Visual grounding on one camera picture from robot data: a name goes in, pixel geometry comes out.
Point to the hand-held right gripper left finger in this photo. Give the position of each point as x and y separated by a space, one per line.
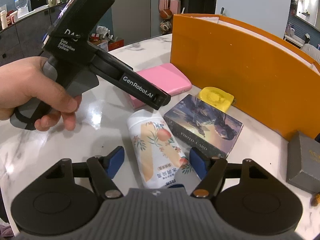
115 162

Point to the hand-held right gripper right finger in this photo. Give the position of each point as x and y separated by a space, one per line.
198 162

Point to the dark illustrated card box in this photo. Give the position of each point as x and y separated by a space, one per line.
205 122

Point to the white lotion tube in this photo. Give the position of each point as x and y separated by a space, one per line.
155 150

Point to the yellow soap-like block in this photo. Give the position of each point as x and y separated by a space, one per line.
215 97

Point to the pink rectangular case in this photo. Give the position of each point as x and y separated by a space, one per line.
170 80

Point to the orange cardboard box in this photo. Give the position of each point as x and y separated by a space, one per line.
237 75

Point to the grey gift box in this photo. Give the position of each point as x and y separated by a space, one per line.
305 162

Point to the brown bear plush blue outfit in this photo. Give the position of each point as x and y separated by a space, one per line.
315 200

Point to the person's left hand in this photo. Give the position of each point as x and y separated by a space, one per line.
22 85

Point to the red cardboard box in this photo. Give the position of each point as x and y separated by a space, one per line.
116 45

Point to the dark grey sideboard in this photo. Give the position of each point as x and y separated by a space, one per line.
20 40

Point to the white cup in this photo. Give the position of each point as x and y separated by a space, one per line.
13 17

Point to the patterned ball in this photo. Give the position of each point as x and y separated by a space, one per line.
165 25

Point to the orange basketball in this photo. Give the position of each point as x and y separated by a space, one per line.
166 14

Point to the black cabinet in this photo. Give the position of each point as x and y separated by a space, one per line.
200 5

